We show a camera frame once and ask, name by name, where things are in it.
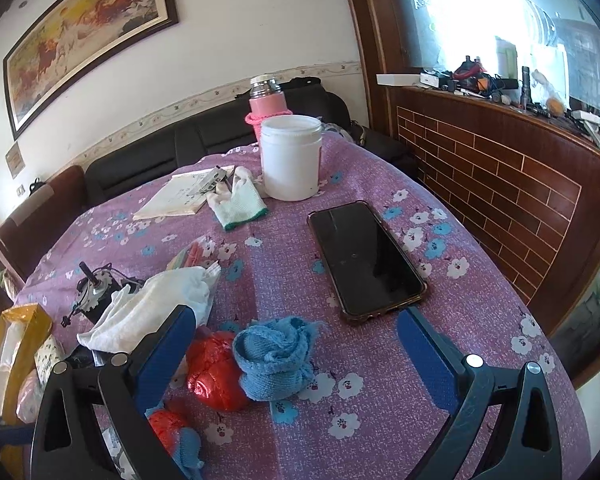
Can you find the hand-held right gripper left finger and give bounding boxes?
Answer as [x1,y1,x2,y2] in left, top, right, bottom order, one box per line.
[31,304,197,480]

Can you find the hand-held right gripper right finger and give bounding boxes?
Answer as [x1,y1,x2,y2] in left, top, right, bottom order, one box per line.
[396,306,563,480]

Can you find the white towel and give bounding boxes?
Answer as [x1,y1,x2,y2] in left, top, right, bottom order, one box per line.
[76,266,222,353]

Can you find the large red plastic bag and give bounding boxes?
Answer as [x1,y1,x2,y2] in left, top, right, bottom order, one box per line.
[186,330,253,413]

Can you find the small red plastic bag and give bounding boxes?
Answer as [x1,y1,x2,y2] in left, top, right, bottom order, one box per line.
[146,407,191,458]

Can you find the small blue knitted cloth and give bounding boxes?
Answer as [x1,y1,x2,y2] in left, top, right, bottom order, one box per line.
[172,425,206,480]

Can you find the large blue knitted cloth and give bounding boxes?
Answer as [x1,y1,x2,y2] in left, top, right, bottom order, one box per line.
[231,316,331,403]

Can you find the yellow cardboard box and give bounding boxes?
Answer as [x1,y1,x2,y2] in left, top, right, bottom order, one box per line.
[0,304,53,461]

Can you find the black electric motor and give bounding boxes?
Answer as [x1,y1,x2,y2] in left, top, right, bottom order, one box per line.
[60,261,146,328]

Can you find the black smartphone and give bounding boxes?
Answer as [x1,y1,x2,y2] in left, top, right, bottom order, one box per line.
[307,201,429,325]

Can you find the patterned white cloth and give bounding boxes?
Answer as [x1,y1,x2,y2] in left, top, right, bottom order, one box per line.
[32,335,66,378]

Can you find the peach tissue pack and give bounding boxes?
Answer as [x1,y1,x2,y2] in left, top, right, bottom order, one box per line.
[17,370,46,423]

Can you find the purple floral tablecloth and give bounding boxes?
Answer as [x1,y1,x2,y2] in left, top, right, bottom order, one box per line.
[15,130,578,480]

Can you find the paper notebook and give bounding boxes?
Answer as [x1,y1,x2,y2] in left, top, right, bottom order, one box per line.
[132,165,236,221]

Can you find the white work glove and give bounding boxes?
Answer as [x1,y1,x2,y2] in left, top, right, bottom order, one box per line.
[206,166,270,232]

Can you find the grey blister strip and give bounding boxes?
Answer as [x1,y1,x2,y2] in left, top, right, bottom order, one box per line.
[192,167,228,196]

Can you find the wooden brick-pattern window panel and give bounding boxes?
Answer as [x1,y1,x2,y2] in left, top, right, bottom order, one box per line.
[337,0,600,391]

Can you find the brown armchair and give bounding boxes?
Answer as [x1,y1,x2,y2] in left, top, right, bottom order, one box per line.
[0,165,87,281]

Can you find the black sofa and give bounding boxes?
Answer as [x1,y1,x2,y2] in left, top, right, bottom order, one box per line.
[84,77,416,211]

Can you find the white plastic jar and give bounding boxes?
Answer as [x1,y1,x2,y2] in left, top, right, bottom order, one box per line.
[260,115,324,202]

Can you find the pink thermos bottle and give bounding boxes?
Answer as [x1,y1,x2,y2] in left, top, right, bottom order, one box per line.
[244,75,293,141]

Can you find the flat white box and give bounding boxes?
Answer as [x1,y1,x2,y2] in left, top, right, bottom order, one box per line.
[376,73,423,87]

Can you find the pile of tools and clutter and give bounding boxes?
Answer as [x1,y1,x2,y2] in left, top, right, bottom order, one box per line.
[420,55,600,151]

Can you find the framed horse painting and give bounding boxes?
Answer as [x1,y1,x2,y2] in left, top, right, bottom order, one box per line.
[2,0,180,142]

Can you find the small wall plaque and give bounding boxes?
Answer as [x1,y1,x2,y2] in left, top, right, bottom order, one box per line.
[5,142,27,179]

